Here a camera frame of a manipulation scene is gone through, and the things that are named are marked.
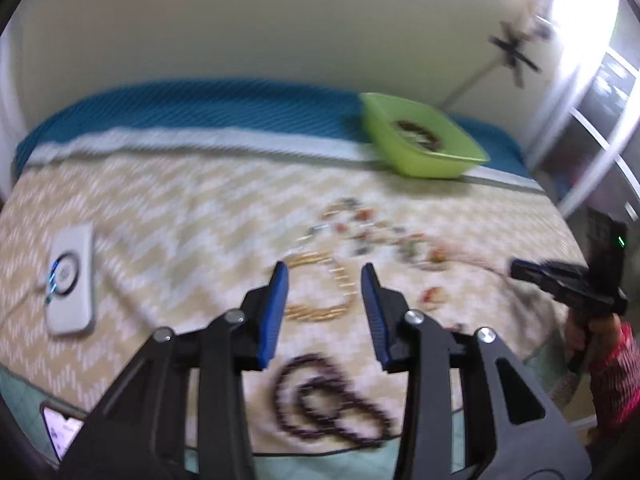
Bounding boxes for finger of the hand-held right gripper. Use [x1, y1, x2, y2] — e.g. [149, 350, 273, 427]
[510, 257, 556, 287]

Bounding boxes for beige zigzag cloth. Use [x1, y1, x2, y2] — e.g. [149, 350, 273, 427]
[0, 152, 589, 433]

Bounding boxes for white power bank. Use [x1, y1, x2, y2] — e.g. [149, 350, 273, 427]
[46, 224, 97, 336]

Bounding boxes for black tape cross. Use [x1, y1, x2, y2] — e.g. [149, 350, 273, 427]
[489, 19, 544, 89]

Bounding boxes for person's right forearm red sleeve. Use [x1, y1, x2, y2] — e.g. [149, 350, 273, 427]
[588, 322, 640, 441]

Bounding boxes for grey wall cable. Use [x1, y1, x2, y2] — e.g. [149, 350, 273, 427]
[442, 57, 506, 109]

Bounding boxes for green plastic basin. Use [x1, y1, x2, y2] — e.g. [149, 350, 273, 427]
[360, 92, 491, 179]

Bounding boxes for thin black cable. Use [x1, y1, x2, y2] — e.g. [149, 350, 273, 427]
[184, 439, 402, 459]

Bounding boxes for dark bead necklace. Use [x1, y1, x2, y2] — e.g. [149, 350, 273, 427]
[272, 354, 397, 449]

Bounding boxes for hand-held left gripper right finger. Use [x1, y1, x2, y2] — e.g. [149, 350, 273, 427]
[361, 262, 593, 480]

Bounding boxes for person's right hand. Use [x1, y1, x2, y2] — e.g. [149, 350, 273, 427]
[565, 311, 624, 368]

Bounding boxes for bead jewelry heap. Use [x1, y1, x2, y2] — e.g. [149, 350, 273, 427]
[390, 119, 449, 154]

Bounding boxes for blue patterned bed sheet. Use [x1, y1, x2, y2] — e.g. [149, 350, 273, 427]
[14, 79, 532, 180]

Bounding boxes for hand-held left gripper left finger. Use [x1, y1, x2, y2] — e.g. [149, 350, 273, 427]
[57, 261, 291, 480]

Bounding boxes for colourful bead necklace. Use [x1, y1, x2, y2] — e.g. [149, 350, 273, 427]
[299, 199, 517, 307]

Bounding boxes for gold bead necklace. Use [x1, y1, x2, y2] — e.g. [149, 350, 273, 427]
[284, 252, 357, 322]

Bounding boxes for white window frame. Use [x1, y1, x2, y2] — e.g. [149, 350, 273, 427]
[525, 0, 640, 221]

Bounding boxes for white charging cable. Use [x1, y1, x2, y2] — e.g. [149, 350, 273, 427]
[0, 285, 52, 332]

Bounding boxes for green checked sheet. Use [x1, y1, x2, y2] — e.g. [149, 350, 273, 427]
[0, 365, 596, 480]

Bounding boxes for smartphone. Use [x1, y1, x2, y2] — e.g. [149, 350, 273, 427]
[41, 402, 87, 464]

